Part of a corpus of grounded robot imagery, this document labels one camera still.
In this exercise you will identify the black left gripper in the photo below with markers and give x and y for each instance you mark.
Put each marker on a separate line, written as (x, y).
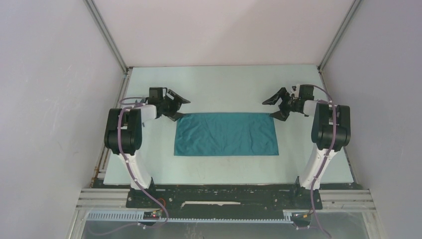
(175, 105)

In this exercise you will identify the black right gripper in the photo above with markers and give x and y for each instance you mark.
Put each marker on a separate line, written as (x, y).
(281, 115)

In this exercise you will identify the teal cloth napkin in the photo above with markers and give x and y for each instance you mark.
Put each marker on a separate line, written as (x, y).
(226, 134)

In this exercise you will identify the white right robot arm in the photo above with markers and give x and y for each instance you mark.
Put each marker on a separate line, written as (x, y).
(331, 128)

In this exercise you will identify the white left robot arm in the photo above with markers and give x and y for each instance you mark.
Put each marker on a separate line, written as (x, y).
(124, 127)

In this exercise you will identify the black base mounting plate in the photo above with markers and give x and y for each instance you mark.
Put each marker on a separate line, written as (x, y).
(224, 201)

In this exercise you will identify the aluminium right corner post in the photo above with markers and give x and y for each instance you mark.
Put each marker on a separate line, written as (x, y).
(350, 14)

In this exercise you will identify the aluminium corner post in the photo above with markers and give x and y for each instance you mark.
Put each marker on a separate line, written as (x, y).
(350, 14)
(102, 26)

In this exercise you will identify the aluminium left side rail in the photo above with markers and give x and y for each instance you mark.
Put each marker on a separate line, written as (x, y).
(100, 166)

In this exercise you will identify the aluminium front frame rail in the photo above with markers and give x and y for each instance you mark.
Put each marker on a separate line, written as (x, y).
(332, 200)

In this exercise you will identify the white slotted cable duct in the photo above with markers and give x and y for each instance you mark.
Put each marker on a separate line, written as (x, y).
(144, 216)

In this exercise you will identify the aluminium left corner post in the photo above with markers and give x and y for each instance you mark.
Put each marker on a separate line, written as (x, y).
(102, 26)

